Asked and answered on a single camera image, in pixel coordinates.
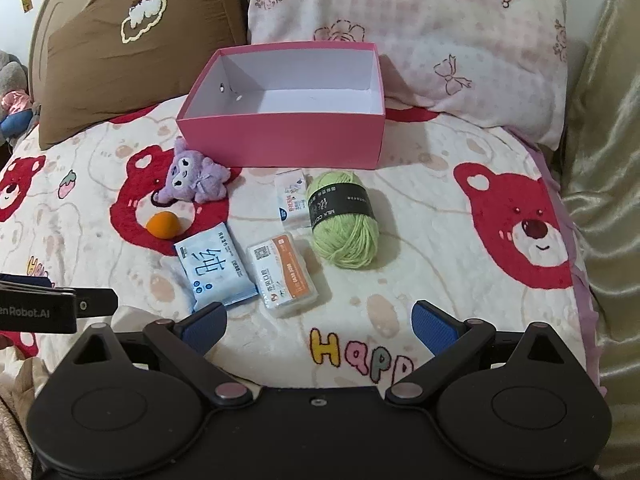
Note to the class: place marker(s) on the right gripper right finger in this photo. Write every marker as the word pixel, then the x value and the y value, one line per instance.
pixel 458 347

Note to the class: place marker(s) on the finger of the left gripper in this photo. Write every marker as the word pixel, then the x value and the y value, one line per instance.
pixel 95 302

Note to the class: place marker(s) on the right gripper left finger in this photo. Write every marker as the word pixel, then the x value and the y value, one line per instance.
pixel 183 346

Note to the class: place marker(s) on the blue wet wipes pack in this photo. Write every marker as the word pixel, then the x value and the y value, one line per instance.
pixel 214 268

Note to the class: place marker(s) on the orange ball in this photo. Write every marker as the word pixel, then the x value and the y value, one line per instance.
pixel 164 225

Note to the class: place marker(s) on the orange white mask pack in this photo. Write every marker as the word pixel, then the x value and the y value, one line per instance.
pixel 281 275

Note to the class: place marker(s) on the purple plush toy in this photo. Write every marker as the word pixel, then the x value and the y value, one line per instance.
pixel 192 177

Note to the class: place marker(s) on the small white tissue pack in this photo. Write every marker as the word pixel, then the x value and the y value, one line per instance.
pixel 291 191

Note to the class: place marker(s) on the red bear print blanket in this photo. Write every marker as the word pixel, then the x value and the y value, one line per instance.
pixel 469 220

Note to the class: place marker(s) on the green yarn ball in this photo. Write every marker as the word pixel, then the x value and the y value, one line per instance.
pixel 344 229

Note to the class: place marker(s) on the grey plush toy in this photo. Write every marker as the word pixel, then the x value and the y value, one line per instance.
pixel 17 106

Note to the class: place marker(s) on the brown pillow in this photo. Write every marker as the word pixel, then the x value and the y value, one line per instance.
pixel 119 56

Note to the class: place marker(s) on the pink cardboard box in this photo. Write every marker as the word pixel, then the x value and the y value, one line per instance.
pixel 301 104

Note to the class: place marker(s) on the pink floral pillow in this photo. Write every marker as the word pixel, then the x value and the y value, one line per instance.
pixel 495 63

